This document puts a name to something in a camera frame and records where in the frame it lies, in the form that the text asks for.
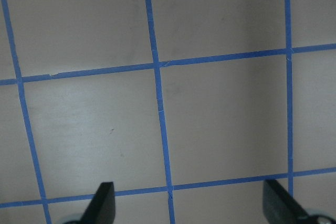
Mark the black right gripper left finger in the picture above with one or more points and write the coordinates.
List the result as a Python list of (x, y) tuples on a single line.
[(102, 206)]

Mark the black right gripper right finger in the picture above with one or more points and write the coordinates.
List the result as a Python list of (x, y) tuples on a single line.
[(279, 207)]

